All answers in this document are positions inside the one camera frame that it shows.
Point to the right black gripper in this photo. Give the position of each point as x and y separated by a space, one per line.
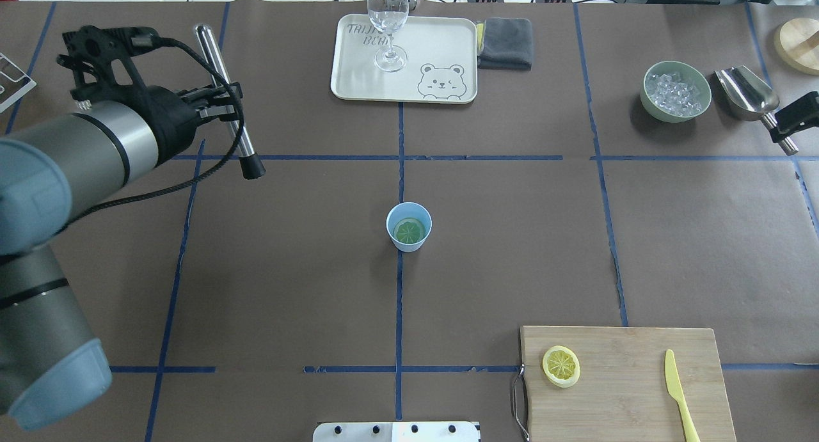
800 115

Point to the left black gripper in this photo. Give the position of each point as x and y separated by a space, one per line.
167 117

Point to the steel muddler with black tip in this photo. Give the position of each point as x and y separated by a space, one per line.
250 163

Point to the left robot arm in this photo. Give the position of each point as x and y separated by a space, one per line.
54 174

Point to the yellow lemon half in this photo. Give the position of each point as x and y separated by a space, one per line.
561 366

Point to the light blue cup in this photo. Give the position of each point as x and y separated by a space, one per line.
403 210

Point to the steel ice scoop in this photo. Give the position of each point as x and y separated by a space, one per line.
752 99

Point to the green bowl of ice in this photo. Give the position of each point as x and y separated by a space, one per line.
674 92

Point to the clear wine glass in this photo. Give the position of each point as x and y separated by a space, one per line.
388 17

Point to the grey folded cloth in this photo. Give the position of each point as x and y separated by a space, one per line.
509 44

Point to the wooden cutting board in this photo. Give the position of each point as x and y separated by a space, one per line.
621 394

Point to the yellow sponge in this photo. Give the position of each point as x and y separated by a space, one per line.
480 35

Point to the yellow plastic knife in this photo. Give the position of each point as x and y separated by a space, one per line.
675 390

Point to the green lime slice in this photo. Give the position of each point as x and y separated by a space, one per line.
409 231

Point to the white wire cup rack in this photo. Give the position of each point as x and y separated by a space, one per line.
15 83

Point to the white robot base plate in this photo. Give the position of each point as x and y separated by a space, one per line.
398 431

